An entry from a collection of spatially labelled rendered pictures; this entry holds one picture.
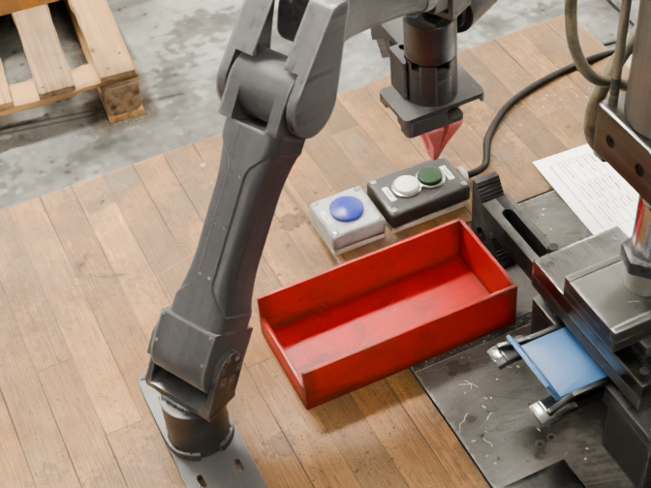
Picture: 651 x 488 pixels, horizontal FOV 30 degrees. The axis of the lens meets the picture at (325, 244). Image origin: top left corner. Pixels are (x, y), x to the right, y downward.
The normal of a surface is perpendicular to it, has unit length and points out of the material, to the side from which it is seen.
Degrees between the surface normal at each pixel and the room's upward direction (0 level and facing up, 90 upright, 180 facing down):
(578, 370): 0
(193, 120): 0
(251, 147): 54
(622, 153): 90
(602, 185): 1
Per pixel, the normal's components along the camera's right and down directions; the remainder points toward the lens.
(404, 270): 0.43, 0.62
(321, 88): 0.80, 0.39
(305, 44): -0.48, -0.04
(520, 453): -0.06, -0.70
